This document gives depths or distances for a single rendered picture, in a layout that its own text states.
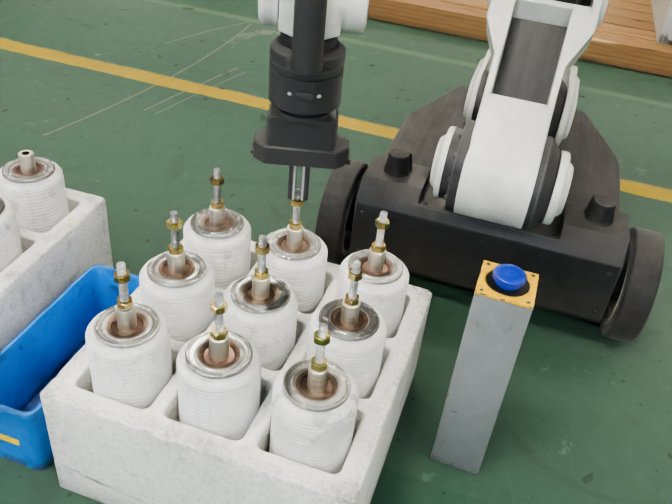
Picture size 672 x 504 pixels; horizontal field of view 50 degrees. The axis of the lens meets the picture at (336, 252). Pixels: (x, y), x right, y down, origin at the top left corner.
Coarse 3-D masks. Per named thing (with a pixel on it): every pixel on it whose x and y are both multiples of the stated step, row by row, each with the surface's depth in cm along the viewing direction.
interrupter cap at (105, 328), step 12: (108, 312) 85; (144, 312) 86; (156, 312) 86; (96, 324) 83; (108, 324) 84; (144, 324) 84; (156, 324) 84; (96, 336) 82; (108, 336) 82; (120, 336) 82; (132, 336) 82; (144, 336) 82; (120, 348) 81
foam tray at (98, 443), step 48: (336, 288) 104; (48, 384) 85; (384, 384) 90; (48, 432) 88; (96, 432) 84; (144, 432) 81; (192, 432) 81; (384, 432) 88; (96, 480) 90; (144, 480) 87; (192, 480) 83; (240, 480) 80; (288, 480) 77; (336, 480) 78
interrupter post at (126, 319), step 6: (120, 312) 81; (126, 312) 81; (132, 312) 82; (120, 318) 82; (126, 318) 82; (132, 318) 82; (120, 324) 82; (126, 324) 82; (132, 324) 83; (120, 330) 83; (126, 330) 83; (132, 330) 83
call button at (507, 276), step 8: (504, 264) 87; (496, 272) 86; (504, 272) 86; (512, 272) 86; (520, 272) 86; (496, 280) 86; (504, 280) 85; (512, 280) 85; (520, 280) 85; (504, 288) 86; (512, 288) 85
